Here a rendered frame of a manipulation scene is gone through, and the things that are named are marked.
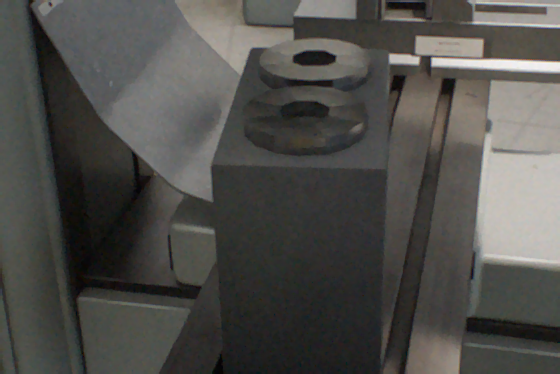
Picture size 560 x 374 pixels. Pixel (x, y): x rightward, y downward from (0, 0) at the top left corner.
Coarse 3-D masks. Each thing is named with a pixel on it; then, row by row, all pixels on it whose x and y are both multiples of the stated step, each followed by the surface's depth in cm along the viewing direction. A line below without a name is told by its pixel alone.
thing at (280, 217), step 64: (256, 64) 82; (320, 64) 81; (384, 64) 81; (256, 128) 68; (320, 128) 68; (384, 128) 71; (256, 192) 67; (320, 192) 67; (384, 192) 66; (256, 256) 70; (320, 256) 69; (384, 256) 69; (256, 320) 73; (320, 320) 72
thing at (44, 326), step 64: (0, 0) 104; (0, 64) 106; (64, 64) 114; (0, 128) 109; (64, 128) 116; (0, 192) 113; (64, 192) 118; (128, 192) 140; (0, 256) 117; (64, 256) 121; (0, 320) 121; (64, 320) 125
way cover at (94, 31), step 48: (48, 0) 108; (96, 0) 117; (144, 0) 128; (96, 48) 114; (144, 48) 124; (192, 48) 134; (96, 96) 110; (144, 96) 119; (192, 96) 127; (144, 144) 113; (192, 144) 120; (192, 192) 113
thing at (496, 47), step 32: (320, 0) 133; (352, 0) 133; (384, 0) 125; (480, 0) 131; (512, 0) 130; (544, 0) 130; (320, 32) 128; (352, 32) 127; (384, 32) 126; (416, 32) 125; (448, 32) 125; (480, 32) 124; (512, 32) 123; (544, 32) 122; (416, 64) 126; (448, 64) 126; (480, 64) 125; (512, 64) 125; (544, 64) 124
